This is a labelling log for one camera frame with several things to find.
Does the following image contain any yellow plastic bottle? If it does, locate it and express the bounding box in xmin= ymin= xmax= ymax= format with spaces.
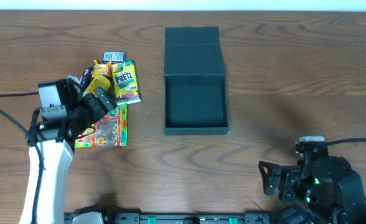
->
xmin=83 ymin=75 xmax=111 ymax=96

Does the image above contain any green Pretz snack box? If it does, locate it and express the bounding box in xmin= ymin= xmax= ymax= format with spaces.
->
xmin=111 ymin=61 xmax=141 ymax=106

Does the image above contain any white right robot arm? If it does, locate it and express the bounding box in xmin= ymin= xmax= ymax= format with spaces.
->
xmin=258 ymin=156 xmax=366 ymax=224

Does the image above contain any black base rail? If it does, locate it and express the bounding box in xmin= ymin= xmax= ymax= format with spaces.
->
xmin=63 ymin=205 xmax=276 ymax=224

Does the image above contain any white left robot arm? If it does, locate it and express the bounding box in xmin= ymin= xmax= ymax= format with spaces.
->
xmin=19 ymin=78 xmax=116 ymax=223

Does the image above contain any Haribo gummy candy bag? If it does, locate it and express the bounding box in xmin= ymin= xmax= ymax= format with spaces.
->
xmin=75 ymin=104 xmax=128 ymax=148

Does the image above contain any dark blue barcode box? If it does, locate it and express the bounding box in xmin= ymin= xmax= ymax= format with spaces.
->
xmin=103 ymin=51 xmax=126 ymax=63

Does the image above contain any orange yellow snack packet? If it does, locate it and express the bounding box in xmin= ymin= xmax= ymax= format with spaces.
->
xmin=91 ymin=60 xmax=112 ymax=78

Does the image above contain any dark green lidded box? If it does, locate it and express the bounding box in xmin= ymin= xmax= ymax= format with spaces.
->
xmin=164 ymin=27 xmax=229 ymax=136

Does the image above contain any dark blue candy bar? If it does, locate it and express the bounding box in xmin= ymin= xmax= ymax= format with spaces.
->
xmin=79 ymin=67 xmax=93 ymax=90

